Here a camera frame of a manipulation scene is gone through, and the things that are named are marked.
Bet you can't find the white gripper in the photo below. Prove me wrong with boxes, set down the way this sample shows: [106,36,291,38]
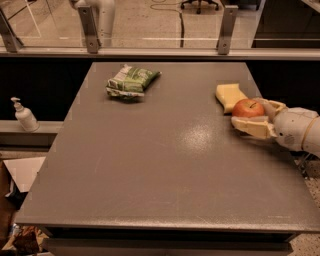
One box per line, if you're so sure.
[231,98,320,151]

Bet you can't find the red apple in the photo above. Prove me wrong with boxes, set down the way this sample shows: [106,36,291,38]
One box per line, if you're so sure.
[232,99,265,117]

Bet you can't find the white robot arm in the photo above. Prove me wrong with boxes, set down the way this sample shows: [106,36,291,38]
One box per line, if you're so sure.
[231,98,320,157]

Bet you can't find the yellow sponge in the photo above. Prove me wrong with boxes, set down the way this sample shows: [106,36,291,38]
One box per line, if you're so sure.
[215,84,247,114]

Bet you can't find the black office chair base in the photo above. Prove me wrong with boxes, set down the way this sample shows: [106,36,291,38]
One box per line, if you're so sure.
[180,0,220,14]

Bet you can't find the green chip bag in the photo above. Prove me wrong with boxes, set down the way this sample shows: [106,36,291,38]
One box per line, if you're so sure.
[106,64,161,98]

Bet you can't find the white pipe behind glass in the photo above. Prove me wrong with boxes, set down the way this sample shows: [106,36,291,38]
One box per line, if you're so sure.
[69,0,115,47]

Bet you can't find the white pump bottle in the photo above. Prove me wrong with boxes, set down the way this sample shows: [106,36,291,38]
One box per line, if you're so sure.
[11,97,39,132]

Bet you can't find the cardboard box with paper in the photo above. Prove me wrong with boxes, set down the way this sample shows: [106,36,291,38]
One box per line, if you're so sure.
[0,160,46,254]

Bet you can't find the metal railing bar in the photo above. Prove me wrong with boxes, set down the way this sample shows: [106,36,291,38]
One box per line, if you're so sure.
[0,47,320,61]

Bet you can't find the right metal railing post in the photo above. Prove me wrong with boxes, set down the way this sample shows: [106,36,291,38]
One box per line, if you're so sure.
[217,5,238,55]

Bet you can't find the metal railing post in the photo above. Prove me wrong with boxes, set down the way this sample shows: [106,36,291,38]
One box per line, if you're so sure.
[217,5,238,55]
[78,5,100,54]

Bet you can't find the black floor cable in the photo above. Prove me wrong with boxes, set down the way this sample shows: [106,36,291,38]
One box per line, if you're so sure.
[150,0,186,48]

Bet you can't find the left metal railing post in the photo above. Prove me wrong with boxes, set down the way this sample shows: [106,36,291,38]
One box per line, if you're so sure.
[78,5,100,54]

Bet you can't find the far left metal post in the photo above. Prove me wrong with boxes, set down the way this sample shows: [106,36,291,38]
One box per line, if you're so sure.
[0,7,24,53]

